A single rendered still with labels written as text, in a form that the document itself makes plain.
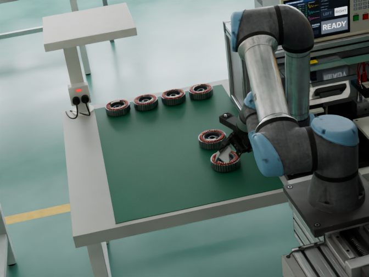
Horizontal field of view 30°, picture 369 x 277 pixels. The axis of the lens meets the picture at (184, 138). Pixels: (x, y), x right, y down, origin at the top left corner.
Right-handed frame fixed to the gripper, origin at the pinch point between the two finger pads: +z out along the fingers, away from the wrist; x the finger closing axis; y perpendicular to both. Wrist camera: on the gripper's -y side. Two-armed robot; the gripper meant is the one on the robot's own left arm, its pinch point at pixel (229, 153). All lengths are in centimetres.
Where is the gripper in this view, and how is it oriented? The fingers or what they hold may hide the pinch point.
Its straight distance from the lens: 256.4
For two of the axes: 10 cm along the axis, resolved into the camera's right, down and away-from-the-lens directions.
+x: 8.2, -3.6, 4.5
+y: 5.5, 7.3, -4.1
